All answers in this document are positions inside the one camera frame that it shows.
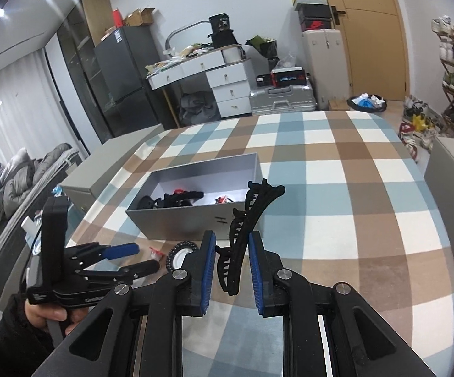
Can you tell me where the pile of loose sneakers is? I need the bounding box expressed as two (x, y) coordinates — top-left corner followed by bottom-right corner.
(398, 94), (444, 161)

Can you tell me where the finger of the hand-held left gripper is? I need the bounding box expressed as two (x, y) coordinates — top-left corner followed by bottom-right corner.
(75, 260), (160, 284)
(93, 243), (141, 260)

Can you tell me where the black shoe box red logo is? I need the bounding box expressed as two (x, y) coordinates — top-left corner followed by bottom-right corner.
(300, 18), (335, 32)

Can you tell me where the dark wrapped flower bouquet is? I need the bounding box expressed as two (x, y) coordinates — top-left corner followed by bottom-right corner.
(246, 35), (280, 69)

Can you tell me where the white sheer curtain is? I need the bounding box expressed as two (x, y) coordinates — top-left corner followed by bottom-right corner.
(0, 47), (90, 244)

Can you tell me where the black bag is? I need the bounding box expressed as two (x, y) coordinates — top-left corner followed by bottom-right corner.
(208, 14), (239, 48)

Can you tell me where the oval mirror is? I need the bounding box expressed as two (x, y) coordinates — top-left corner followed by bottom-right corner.
(165, 19), (212, 53)

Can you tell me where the grey bag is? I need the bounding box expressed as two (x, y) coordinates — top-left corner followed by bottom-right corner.
(179, 92), (218, 126)

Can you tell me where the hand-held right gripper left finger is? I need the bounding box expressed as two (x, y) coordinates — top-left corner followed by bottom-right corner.
(30, 230), (218, 377)

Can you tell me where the silver cardboard box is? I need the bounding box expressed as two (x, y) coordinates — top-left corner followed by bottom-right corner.
(125, 152), (269, 240)

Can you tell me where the person's left forearm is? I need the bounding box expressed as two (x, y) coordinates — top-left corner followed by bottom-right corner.
(0, 294), (55, 377)

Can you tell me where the open cardboard box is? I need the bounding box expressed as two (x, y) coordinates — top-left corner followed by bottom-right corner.
(123, 7), (157, 28)

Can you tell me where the dark basin with clothes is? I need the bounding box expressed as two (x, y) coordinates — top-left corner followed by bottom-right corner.
(347, 93), (387, 112)

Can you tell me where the clutter of desk things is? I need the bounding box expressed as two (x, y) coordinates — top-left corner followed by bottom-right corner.
(145, 43), (228, 77)

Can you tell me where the heap of padded jackets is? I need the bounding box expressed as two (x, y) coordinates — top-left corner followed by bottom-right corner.
(0, 143), (74, 244)

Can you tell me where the wooden door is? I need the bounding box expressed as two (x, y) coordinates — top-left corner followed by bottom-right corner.
(309, 0), (408, 103)

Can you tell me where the dark grey refrigerator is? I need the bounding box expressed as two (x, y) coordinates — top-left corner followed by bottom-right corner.
(94, 25), (173, 144)

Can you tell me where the person's left hand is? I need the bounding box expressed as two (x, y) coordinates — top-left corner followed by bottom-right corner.
(25, 302), (88, 336)

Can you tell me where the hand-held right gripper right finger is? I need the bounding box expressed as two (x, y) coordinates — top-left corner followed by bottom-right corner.
(248, 231), (438, 377)

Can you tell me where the white desk with drawers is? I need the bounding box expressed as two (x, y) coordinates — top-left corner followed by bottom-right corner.
(146, 49), (256, 120)

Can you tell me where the silver suitcase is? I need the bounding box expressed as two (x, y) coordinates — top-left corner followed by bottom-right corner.
(248, 79), (317, 116)

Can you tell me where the dark glass wardrobe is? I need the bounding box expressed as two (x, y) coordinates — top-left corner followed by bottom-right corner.
(56, 0), (114, 154)

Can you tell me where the large black hair claw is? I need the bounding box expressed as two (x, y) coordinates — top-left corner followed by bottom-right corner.
(216, 179), (286, 296)

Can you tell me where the white suitcase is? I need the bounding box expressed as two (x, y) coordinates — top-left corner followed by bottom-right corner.
(302, 28), (349, 111)

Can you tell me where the wooden stick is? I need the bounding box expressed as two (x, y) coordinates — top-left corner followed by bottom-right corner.
(163, 88), (180, 128)

